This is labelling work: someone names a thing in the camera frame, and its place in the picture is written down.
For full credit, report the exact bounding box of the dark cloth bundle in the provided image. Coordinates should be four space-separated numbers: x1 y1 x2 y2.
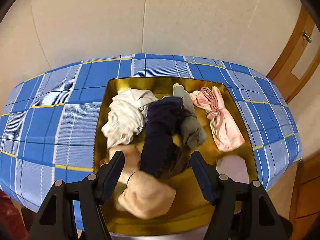
152 144 193 180

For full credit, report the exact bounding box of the grey-green cloth bundle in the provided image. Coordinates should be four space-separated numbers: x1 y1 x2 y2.
172 83 207 148

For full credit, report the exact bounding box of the tan cloth bundle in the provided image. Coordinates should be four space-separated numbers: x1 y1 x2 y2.
100 146 177 218

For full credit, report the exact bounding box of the red shiny cloth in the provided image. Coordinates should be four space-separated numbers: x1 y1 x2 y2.
0 190 29 240

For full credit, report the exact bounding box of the navy blue cloth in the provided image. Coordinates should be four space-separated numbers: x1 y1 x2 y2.
139 97 187 175

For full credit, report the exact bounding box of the wooden door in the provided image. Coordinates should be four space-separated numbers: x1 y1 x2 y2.
266 5 320 105

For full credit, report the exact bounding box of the pink cloth bundle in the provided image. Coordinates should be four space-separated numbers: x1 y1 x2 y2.
189 86 246 152

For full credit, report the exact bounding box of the blue plaid cloth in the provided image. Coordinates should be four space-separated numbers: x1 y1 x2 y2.
0 53 303 230

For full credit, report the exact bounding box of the dark box with gold inside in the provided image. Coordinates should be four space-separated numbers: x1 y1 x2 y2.
93 78 259 235

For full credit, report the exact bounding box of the wooden cabinet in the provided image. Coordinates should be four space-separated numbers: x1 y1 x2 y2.
289 155 320 240

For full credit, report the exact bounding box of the lavender folded cloth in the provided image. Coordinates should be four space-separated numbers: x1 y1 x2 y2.
216 155 249 184

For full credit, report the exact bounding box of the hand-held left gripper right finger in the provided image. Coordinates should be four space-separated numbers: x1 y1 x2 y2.
190 151 293 240

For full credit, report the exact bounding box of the white cloth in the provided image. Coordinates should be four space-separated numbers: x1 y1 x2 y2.
101 88 163 148

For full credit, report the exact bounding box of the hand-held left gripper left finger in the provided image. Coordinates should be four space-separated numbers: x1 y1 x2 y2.
29 150 125 240

